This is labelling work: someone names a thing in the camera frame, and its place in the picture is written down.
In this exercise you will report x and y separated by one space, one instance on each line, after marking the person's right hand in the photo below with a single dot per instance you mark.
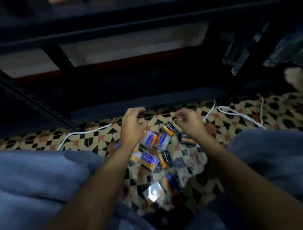
193 124

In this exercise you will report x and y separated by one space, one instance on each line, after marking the person's left hand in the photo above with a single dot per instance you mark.
131 130

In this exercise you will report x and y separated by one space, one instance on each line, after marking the pile of dental floss boxes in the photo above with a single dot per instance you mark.
149 139

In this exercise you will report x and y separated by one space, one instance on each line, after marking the dark metal shelf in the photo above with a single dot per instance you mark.
142 104

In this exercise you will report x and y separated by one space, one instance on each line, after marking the person's right forearm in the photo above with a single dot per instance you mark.
236 189

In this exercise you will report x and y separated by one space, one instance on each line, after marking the person's left forearm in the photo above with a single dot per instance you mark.
94 194

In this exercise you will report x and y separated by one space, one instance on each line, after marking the person's right leg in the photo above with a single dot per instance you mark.
272 154

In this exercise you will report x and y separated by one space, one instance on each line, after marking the person's leg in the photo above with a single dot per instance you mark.
35 184
272 154

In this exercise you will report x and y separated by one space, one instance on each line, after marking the person's left leg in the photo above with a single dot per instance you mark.
35 184

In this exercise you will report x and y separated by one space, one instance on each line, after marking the clear plastic bag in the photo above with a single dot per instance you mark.
189 165

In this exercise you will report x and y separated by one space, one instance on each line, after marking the pack of clear plastic bottles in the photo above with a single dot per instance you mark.
239 64

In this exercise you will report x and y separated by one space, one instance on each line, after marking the white plastic bag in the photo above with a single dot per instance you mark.
294 78

